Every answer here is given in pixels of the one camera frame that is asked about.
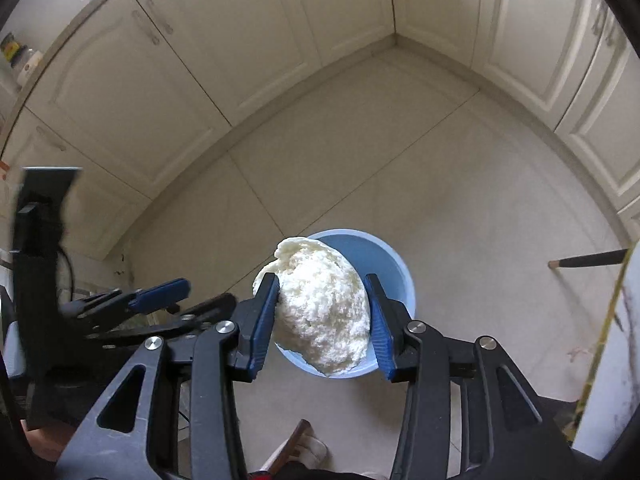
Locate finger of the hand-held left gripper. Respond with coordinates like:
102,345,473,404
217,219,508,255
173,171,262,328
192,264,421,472
86,292,239,356
59,277,192,330

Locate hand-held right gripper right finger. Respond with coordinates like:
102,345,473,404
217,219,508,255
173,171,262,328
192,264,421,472
364,273,576,480

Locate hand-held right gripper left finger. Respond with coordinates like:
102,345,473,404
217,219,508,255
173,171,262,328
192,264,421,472
54,273,281,480

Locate white paper ball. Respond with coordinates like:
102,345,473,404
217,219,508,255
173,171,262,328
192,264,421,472
251,236,375,377

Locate blue plastic bucket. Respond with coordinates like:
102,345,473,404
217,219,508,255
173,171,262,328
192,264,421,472
274,229,417,378

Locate white slipper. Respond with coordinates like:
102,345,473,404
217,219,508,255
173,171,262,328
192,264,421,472
257,419,331,476

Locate glass jar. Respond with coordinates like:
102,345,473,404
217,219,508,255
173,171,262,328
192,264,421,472
12,47,45,86

